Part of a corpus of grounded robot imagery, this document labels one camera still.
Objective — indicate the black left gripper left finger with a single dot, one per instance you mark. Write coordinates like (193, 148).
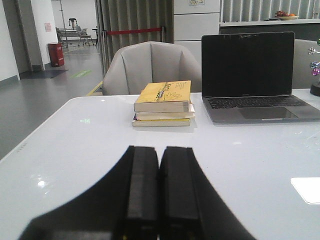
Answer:
(122, 205)

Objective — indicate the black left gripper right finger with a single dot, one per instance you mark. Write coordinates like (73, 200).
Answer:
(190, 207)

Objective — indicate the yellow bottom book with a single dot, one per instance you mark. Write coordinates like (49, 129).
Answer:
(161, 122)

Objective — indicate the yellow book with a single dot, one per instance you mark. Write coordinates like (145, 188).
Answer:
(165, 97)
(161, 122)

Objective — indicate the white middle book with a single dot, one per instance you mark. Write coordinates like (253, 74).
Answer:
(147, 116)

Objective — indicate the yellow top book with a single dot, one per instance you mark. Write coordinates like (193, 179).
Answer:
(165, 97)

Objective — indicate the grey laptop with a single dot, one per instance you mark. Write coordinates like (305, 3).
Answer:
(247, 78)

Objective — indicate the beige left armchair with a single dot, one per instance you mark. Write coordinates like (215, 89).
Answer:
(134, 66)

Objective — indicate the beige armchair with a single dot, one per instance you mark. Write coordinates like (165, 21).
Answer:
(134, 66)
(302, 72)

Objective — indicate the red trash bin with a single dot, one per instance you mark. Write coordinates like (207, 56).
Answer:
(56, 54)

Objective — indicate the beige right armchair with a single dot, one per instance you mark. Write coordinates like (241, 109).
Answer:
(302, 72)

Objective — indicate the ferris wheel desk ornament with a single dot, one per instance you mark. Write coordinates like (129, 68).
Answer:
(315, 66)

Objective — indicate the red barrier belt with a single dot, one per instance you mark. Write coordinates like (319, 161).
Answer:
(135, 31)

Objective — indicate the metal cart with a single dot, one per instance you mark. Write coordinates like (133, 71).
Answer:
(65, 35)

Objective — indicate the white cabinet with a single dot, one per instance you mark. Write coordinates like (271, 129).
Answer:
(193, 19)

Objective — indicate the fruit bowl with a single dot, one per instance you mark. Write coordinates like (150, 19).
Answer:
(285, 16)

